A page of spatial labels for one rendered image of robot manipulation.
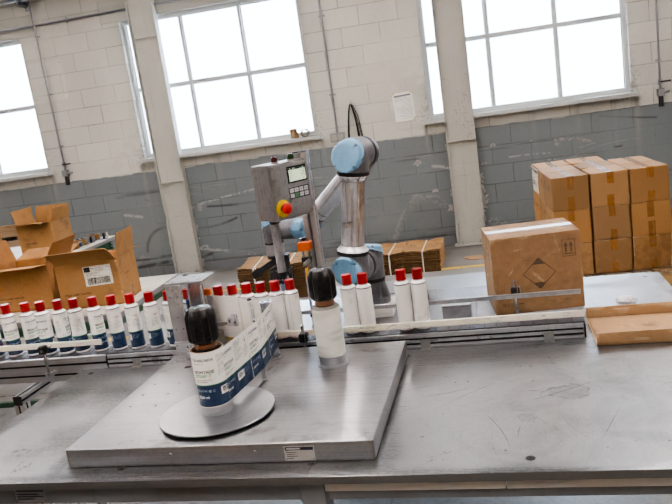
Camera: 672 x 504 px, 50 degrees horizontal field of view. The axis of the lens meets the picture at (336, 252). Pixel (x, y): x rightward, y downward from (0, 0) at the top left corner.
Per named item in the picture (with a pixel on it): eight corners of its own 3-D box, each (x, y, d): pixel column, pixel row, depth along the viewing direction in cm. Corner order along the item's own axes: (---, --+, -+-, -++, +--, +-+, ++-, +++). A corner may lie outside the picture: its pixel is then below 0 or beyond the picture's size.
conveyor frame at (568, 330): (107, 367, 261) (104, 355, 260) (122, 356, 271) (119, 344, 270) (586, 338, 223) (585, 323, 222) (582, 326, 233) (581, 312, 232)
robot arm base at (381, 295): (351, 307, 276) (349, 282, 274) (354, 297, 291) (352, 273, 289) (391, 305, 275) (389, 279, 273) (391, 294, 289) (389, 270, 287)
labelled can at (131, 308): (129, 350, 260) (118, 296, 256) (136, 345, 265) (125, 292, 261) (142, 349, 259) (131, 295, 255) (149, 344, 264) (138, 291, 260)
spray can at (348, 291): (345, 335, 242) (336, 276, 238) (348, 330, 247) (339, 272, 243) (360, 334, 241) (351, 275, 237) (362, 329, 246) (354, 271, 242)
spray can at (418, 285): (415, 331, 236) (407, 270, 232) (416, 326, 241) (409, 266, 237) (431, 330, 235) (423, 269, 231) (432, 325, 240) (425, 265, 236)
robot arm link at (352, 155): (376, 281, 273) (377, 136, 260) (358, 292, 260) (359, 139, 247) (347, 277, 279) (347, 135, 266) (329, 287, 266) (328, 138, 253)
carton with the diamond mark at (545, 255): (496, 316, 249) (488, 240, 244) (487, 297, 273) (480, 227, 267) (585, 306, 246) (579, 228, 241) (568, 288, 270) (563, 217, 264)
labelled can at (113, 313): (111, 351, 262) (99, 297, 258) (118, 346, 267) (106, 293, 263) (123, 351, 261) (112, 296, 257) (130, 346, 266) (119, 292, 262)
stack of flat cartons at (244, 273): (241, 304, 655) (235, 270, 648) (252, 289, 707) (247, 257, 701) (311, 296, 648) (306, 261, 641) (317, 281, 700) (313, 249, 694)
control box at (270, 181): (259, 221, 247) (250, 166, 243) (296, 211, 258) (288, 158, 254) (277, 222, 239) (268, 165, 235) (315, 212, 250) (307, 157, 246)
